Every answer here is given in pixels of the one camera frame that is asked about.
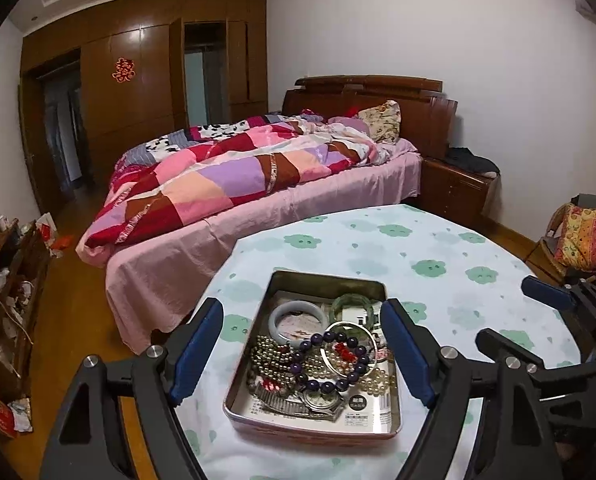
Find colourful patterned cushion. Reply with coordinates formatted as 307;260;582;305
554;204;596;272

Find wooden wardrobe wall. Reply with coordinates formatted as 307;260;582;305
19;0;268;212

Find cloud pattern tablecloth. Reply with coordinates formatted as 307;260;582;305
174;202;582;480

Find pink metal tin box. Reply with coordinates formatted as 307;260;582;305
222;268;404;441

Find wooden bed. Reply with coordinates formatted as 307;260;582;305
282;75;458;159

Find floral pillow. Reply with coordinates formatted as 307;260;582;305
358;100;401;144

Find silver wristwatch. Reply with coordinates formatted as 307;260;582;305
251;384;345;422

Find red coral bead bracelet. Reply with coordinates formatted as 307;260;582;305
332;341;362;363

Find white pearl bracelet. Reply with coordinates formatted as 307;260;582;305
322;343;397;396

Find dark clothes pile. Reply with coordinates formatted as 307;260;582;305
444;146;500;178

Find person's hand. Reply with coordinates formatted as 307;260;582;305
555;442;576;462

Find red knot cord charm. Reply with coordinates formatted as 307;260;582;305
261;377;283;393

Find pink bed sheet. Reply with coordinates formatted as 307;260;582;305
74;136;424;356

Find silver bangle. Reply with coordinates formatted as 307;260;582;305
320;321;378;378

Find red double happiness decoration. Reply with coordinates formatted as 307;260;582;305
112;56;135;84

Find dark purple bead bracelet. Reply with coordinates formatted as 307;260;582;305
289;328;374;395

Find patchwork quilt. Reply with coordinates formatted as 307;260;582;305
82;116;391;258

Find green jade bangle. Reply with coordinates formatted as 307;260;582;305
328;294;378;332

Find wicker chair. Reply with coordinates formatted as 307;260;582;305
525;193;596;284

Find wooden tv cabinet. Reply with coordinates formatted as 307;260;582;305
0;220;50;403

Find wooden nightstand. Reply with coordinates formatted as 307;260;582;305
417;158;498;230

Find white jade bangle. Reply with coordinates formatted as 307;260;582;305
268;300;328;348

